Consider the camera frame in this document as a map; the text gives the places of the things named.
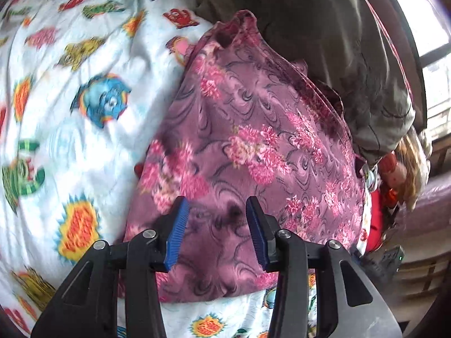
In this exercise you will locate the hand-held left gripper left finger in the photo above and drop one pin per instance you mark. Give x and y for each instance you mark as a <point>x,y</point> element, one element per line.
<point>176,232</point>

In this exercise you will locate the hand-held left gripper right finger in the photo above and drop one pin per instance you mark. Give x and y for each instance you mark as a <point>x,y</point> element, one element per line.
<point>259,234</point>

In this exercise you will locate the purple floral shirt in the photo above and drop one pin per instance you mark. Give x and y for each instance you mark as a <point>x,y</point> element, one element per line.
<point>246,112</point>

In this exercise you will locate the plain red pillow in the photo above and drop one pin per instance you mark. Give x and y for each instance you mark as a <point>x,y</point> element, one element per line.
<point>375,218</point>

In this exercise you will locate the stuffed doll in plastic bag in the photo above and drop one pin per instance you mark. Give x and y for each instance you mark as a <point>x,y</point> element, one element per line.
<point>412,169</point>

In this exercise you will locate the cartoon printed bed sheet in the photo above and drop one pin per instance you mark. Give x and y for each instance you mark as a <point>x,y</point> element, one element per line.
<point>70,60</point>

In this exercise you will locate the olive grey pillow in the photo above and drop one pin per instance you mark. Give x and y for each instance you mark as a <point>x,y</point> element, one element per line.
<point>317,24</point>

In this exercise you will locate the window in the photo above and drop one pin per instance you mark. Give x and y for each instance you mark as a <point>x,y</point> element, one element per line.
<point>433,7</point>

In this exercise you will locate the wooden bed frame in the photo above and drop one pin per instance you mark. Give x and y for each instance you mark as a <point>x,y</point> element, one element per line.
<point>422,271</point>

